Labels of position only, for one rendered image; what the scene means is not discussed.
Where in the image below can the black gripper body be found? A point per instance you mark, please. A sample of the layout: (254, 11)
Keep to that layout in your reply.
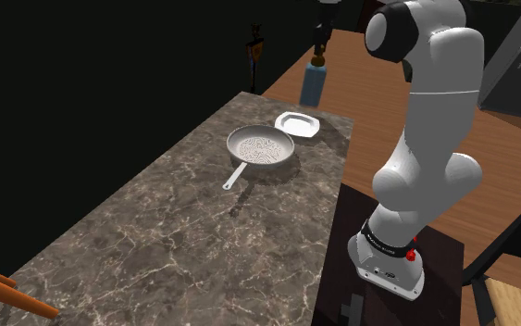
(322, 25)

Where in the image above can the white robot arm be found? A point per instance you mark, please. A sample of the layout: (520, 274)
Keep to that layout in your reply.
(440, 113)

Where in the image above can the blue bottle with brown cap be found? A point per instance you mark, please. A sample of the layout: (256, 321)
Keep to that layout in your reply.
(313, 86)

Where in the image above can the dark slender floor ornament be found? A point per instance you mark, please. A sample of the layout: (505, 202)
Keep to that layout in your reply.
(255, 54)

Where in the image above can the white square plate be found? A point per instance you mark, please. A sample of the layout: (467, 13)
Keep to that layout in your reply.
(298, 124)

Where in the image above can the silver frying pan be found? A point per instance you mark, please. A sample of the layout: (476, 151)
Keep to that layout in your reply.
(260, 149)

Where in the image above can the dark grey cabinet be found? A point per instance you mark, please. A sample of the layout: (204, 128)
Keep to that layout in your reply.
(519, 67)

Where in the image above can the dark robot stand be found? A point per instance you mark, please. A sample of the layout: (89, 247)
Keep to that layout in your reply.
(354, 298)

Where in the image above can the black chair with wooden seat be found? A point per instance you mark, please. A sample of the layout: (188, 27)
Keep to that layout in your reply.
(510, 298)

